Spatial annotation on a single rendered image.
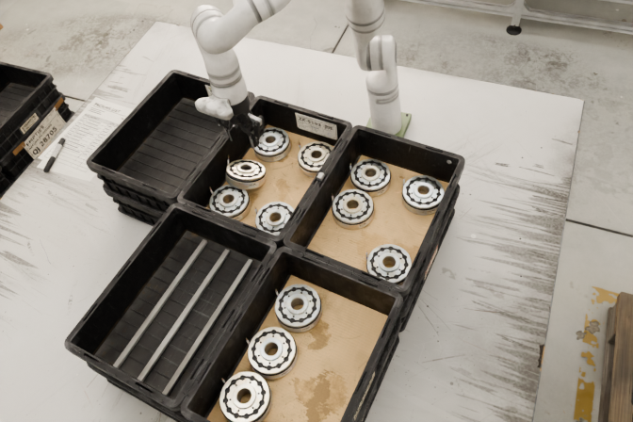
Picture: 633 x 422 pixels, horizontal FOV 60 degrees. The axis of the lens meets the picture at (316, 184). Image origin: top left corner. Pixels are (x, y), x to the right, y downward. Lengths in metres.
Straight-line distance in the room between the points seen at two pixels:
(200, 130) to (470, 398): 1.01
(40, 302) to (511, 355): 1.20
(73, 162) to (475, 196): 1.25
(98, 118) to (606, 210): 2.01
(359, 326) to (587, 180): 1.62
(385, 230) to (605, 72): 2.02
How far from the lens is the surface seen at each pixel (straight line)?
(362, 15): 1.28
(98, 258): 1.66
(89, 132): 1.99
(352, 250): 1.33
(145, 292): 1.39
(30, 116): 2.46
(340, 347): 1.23
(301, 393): 1.21
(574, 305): 2.30
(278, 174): 1.49
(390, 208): 1.39
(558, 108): 1.87
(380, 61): 1.49
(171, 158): 1.61
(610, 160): 2.75
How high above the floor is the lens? 1.98
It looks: 52 degrees down
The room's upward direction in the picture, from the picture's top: 9 degrees counter-clockwise
